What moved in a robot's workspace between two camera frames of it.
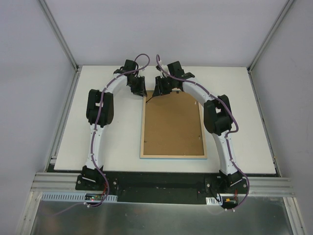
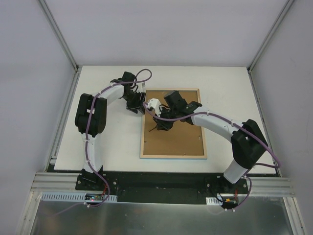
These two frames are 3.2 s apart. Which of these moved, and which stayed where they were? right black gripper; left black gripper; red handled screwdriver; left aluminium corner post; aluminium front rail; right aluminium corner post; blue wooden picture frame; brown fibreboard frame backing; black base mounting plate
Moved: right black gripper; red handled screwdriver; left black gripper
Stayed: black base mounting plate; aluminium front rail; brown fibreboard frame backing; left aluminium corner post; blue wooden picture frame; right aluminium corner post
